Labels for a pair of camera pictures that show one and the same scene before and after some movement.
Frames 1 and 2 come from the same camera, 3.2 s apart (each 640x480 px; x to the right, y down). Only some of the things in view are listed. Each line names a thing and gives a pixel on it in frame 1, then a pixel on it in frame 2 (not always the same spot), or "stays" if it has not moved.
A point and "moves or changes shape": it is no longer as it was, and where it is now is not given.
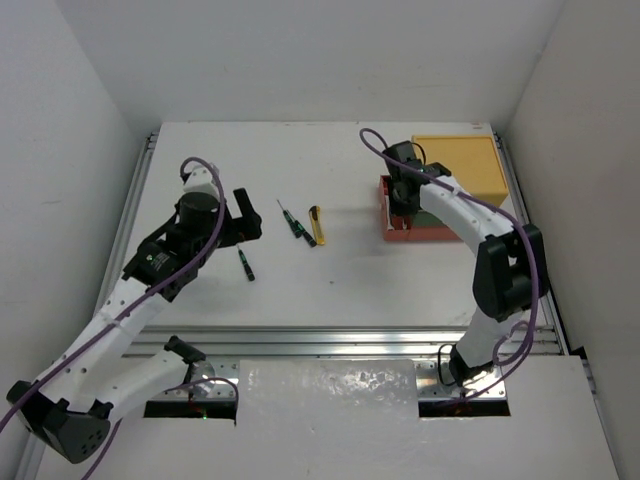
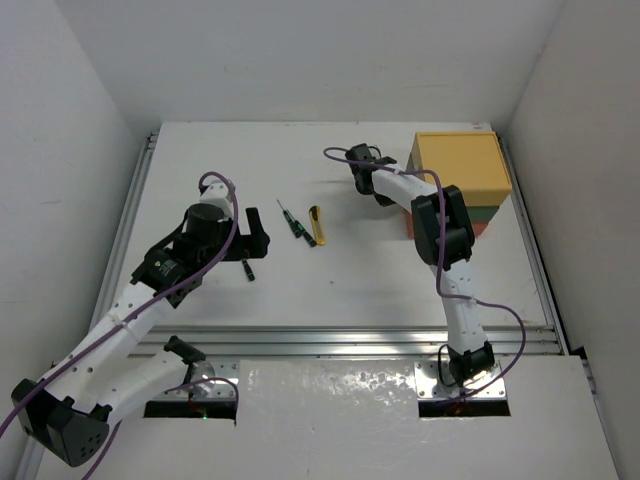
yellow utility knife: (315, 212) stays
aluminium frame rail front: (383, 341) stays
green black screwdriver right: (306, 235) stays
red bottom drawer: (415, 233) moves or changes shape
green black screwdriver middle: (289, 221) stays
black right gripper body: (399, 207) to (384, 200)
